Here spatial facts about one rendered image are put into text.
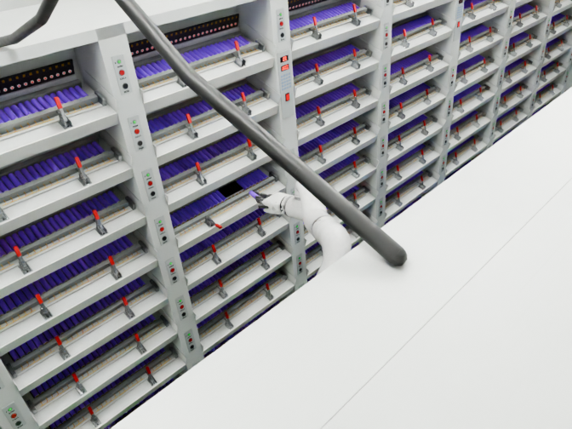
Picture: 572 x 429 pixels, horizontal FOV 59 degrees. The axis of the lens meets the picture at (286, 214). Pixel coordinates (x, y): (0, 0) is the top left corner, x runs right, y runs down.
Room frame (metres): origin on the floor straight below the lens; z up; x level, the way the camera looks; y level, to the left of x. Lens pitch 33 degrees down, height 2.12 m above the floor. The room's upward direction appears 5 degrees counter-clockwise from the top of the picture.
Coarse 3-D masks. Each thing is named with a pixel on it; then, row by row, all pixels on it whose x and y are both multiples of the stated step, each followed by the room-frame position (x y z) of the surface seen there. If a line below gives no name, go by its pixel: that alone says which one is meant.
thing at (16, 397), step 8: (0, 360) 1.15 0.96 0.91; (0, 368) 1.15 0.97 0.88; (0, 376) 1.14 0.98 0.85; (8, 376) 1.15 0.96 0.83; (8, 384) 1.15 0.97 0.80; (0, 392) 1.13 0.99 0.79; (8, 392) 1.14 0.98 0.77; (16, 392) 1.15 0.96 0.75; (0, 400) 1.12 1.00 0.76; (8, 400) 1.13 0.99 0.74; (16, 400) 1.14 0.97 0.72; (0, 408) 1.11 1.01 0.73; (24, 408) 1.15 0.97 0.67; (0, 416) 1.10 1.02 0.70; (24, 416) 1.14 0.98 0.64; (32, 416) 1.16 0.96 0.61; (0, 424) 1.09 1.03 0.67; (8, 424) 1.11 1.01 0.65; (32, 424) 1.15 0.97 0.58
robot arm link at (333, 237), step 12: (324, 216) 1.34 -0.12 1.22; (312, 228) 1.33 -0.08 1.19; (324, 228) 1.26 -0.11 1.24; (336, 228) 1.24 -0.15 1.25; (324, 240) 1.22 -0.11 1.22; (336, 240) 1.20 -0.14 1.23; (348, 240) 1.21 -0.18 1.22; (324, 252) 1.20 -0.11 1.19; (336, 252) 1.18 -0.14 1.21; (324, 264) 1.17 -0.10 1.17
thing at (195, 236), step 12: (264, 168) 2.13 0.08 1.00; (276, 180) 2.05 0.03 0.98; (264, 192) 1.98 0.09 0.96; (276, 192) 1.99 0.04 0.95; (240, 204) 1.89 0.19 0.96; (252, 204) 1.90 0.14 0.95; (216, 216) 1.81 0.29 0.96; (228, 216) 1.81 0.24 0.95; (240, 216) 1.85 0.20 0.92; (192, 228) 1.73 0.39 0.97; (204, 228) 1.74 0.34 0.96; (216, 228) 1.76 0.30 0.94; (180, 240) 1.66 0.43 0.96; (192, 240) 1.67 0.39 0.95; (180, 252) 1.64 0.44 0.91
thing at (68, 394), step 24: (120, 336) 1.51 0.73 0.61; (144, 336) 1.53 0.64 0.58; (168, 336) 1.54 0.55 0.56; (96, 360) 1.40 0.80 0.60; (120, 360) 1.42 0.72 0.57; (48, 384) 1.31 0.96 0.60; (72, 384) 1.31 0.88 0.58; (96, 384) 1.32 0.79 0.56; (48, 408) 1.22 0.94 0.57; (72, 408) 1.25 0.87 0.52
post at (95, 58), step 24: (96, 48) 1.58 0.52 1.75; (120, 48) 1.60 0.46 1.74; (96, 72) 1.62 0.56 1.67; (120, 96) 1.58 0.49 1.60; (120, 120) 1.56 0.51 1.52; (144, 120) 1.62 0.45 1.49; (120, 144) 1.60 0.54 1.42; (144, 168) 1.59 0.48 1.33; (144, 192) 1.57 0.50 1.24; (168, 216) 1.62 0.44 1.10; (168, 288) 1.57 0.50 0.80; (168, 312) 1.59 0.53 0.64; (192, 312) 1.62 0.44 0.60; (192, 360) 1.58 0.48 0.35
